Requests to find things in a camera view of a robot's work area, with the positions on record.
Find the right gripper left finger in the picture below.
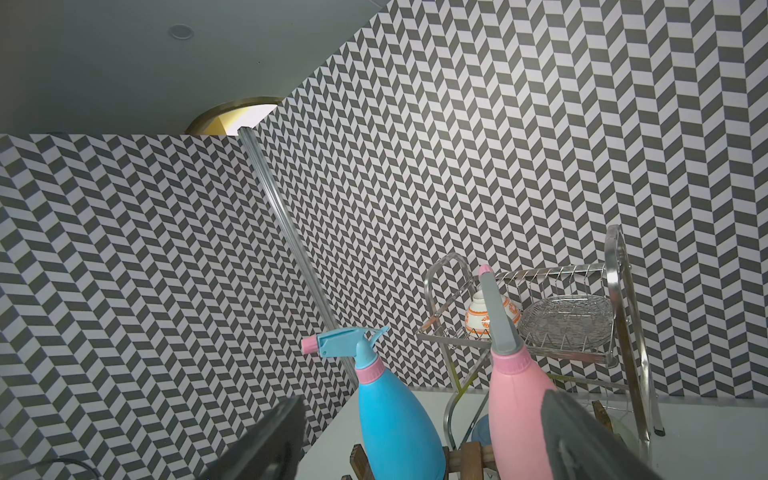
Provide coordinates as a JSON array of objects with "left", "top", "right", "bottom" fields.
[{"left": 197, "top": 395, "right": 305, "bottom": 480}]

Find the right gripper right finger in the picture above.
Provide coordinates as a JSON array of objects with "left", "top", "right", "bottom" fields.
[{"left": 541, "top": 390, "right": 659, "bottom": 479}]

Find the pink spray bottle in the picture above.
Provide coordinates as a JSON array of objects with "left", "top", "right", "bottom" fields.
[{"left": 478, "top": 265, "right": 555, "bottom": 479}]

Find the wooden slatted shelf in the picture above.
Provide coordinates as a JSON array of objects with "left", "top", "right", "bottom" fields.
[{"left": 340, "top": 400, "right": 616, "bottom": 480}]

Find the blue spray bottle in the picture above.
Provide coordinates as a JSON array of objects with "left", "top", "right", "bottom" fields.
[{"left": 301, "top": 326, "right": 447, "bottom": 479}]

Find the blue bowl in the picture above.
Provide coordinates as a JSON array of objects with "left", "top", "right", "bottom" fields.
[{"left": 470, "top": 415, "right": 492, "bottom": 446}]

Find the metal dish rack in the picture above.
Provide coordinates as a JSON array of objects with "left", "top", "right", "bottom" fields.
[{"left": 415, "top": 225, "right": 666, "bottom": 461}]

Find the glass plate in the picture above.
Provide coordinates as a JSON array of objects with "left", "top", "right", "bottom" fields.
[{"left": 516, "top": 295, "right": 615, "bottom": 351}]

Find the orange patterned bowl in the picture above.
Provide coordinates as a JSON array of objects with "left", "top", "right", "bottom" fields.
[{"left": 464, "top": 290, "right": 522, "bottom": 339}]

